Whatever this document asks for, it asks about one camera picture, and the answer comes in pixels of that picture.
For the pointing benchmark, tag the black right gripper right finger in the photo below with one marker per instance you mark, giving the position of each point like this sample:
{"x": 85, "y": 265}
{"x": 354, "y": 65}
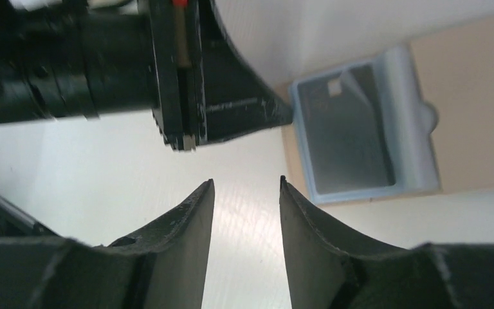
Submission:
{"x": 331, "y": 265}

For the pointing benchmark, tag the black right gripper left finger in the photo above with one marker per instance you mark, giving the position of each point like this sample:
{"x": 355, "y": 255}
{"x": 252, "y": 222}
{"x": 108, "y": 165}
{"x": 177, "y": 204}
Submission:
{"x": 160, "y": 265}

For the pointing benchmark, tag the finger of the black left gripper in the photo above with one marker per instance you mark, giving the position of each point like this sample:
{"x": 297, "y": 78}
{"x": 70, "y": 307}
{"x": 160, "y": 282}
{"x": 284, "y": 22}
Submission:
{"x": 237, "y": 101}

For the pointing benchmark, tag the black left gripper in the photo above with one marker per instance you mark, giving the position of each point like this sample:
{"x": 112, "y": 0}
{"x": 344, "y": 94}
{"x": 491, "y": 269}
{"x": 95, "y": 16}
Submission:
{"x": 68, "y": 59}

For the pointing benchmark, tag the dark credit card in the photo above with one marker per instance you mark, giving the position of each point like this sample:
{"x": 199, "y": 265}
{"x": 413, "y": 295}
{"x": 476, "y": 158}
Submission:
{"x": 342, "y": 125}

